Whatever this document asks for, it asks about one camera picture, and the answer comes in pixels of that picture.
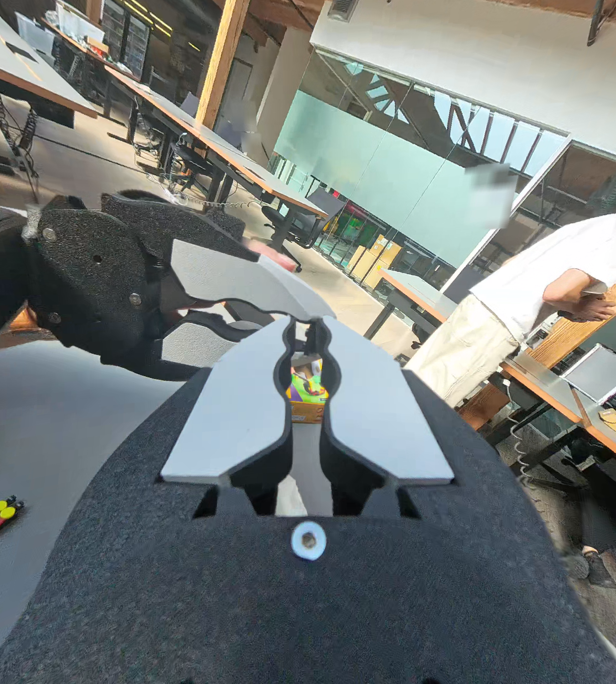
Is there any black coiled cable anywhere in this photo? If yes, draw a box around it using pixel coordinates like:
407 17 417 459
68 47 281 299
0 88 43 206

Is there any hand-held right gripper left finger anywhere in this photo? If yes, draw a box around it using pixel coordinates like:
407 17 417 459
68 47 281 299
161 318 296 487

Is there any person's left hand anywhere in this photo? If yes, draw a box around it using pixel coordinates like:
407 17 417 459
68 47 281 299
244 240 302 274

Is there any wooden plank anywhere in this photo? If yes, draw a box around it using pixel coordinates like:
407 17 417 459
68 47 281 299
458 380 514 434

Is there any silver laptop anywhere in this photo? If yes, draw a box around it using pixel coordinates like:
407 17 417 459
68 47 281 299
560 342 616 409

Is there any black office chair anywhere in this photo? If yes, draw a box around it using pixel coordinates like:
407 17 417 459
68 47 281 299
259 187 348 274

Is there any colourful cardboard lego box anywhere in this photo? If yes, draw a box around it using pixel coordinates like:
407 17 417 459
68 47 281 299
287 353 332 424

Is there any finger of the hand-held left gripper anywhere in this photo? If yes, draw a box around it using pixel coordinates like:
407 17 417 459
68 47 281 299
165 238 336 323
156 313 257 372

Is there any grey top office desk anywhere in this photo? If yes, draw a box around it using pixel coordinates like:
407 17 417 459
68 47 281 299
0 2 102 204

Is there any wooden support post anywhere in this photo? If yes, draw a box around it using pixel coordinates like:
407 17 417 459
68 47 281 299
195 0 252 131

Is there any long wood edged desk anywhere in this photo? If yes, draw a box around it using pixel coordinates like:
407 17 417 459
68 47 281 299
103 62 332 225

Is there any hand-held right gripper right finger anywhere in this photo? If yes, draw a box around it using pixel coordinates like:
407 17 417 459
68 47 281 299
319 317 456 488

